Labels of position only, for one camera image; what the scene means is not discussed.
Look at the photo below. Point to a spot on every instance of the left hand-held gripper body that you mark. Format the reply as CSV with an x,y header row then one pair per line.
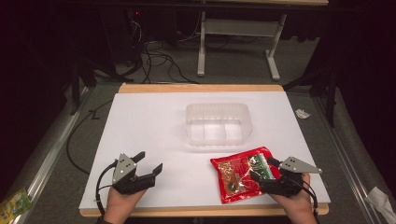
x,y
124,169

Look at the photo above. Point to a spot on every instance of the green yellow packet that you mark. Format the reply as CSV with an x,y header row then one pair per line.
x,y
14,205

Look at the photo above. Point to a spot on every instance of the person's right hand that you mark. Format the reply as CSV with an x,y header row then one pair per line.
x,y
299,208

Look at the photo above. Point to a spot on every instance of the white cloth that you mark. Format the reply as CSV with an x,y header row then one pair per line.
x,y
379,199

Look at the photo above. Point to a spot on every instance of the person's left hand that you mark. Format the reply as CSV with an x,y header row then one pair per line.
x,y
120,205

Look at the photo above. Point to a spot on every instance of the black metal stand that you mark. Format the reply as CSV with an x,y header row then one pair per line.
x,y
331,99
75,90

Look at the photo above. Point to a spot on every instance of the metal floor rail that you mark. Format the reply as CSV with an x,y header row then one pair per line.
x,y
342,149
49,155

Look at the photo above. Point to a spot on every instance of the crumpled white paper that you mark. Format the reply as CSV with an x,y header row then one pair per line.
x,y
302,114

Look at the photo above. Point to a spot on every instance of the white desk frame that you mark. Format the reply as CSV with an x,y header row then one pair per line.
x,y
239,27

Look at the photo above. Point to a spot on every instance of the red snack packet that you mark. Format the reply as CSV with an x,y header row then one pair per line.
x,y
232,168

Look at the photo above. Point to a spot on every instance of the clear plastic container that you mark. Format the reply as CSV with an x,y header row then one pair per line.
x,y
218,124

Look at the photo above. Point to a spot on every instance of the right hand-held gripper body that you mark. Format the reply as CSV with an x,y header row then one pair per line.
x,y
291,183

